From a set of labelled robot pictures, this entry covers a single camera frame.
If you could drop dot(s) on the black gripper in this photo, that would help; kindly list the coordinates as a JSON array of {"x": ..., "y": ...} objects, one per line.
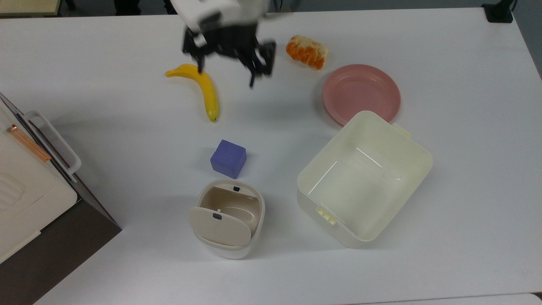
[{"x": 228, "y": 42}]

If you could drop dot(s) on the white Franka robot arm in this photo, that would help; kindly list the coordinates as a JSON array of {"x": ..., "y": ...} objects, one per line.
[{"x": 216, "y": 10}]

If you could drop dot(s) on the cream flip-lid trash can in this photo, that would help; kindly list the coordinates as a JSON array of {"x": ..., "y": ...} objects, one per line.
[{"x": 228, "y": 220}]

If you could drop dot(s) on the yellow toy banana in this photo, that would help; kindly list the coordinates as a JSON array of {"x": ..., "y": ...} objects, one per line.
[{"x": 206, "y": 91}]

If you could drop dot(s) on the peeled orange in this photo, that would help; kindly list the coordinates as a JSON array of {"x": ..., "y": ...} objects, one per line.
[{"x": 307, "y": 51}]

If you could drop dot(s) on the purple foam cube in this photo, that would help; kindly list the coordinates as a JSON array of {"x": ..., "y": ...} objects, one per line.
[{"x": 228, "y": 159}]

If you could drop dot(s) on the pink plastic plate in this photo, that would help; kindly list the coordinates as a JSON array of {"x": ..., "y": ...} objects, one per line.
[{"x": 361, "y": 93}]

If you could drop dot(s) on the white plastic storage box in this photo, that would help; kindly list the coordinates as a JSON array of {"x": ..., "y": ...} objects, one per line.
[{"x": 364, "y": 180}]

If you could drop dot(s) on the yellow wooden table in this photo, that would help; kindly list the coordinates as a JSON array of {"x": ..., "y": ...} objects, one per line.
[{"x": 27, "y": 6}]

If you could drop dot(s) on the cream toy cabinet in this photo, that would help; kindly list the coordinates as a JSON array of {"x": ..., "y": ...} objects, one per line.
[{"x": 29, "y": 199}]

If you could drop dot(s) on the black camera stand base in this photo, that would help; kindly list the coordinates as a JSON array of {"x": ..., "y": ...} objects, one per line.
[{"x": 499, "y": 12}]

